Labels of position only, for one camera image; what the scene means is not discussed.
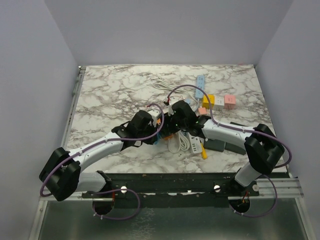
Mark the small pink plug adapter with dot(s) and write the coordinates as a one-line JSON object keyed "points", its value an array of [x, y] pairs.
{"points": [[202, 111]]}

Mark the black flat block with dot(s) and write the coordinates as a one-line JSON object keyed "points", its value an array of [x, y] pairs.
{"points": [[235, 137]]}

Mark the yellow handled screwdriver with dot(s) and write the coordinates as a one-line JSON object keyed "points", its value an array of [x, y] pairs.
{"points": [[203, 153]]}

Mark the yellow cube socket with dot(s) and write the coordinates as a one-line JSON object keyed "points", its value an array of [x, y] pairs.
{"points": [[208, 101]]}

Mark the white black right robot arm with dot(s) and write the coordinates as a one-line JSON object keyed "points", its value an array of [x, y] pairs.
{"points": [[262, 147]]}

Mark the orange power strip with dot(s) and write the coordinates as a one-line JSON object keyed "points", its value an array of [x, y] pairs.
{"points": [[167, 136]]}

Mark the black block under box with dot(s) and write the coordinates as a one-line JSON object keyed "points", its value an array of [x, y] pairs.
{"points": [[214, 145]]}

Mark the white green usb charger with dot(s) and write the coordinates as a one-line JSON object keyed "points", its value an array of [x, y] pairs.
{"points": [[195, 144]]}

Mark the white tiger cube socket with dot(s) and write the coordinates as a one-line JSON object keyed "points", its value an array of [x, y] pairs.
{"points": [[219, 103]]}

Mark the light blue power strip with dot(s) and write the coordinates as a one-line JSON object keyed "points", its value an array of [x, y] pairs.
{"points": [[200, 85]]}

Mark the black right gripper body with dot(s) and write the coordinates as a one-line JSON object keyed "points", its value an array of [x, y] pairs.
{"points": [[174, 125]]}

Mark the teal blue plug block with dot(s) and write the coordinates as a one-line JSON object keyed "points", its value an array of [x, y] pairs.
{"points": [[157, 140]]}

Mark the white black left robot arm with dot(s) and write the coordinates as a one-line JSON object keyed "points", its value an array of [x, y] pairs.
{"points": [[80, 162]]}

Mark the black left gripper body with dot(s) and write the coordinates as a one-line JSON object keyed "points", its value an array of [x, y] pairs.
{"points": [[150, 130]]}

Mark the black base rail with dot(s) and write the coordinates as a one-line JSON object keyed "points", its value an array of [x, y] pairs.
{"points": [[152, 190]]}

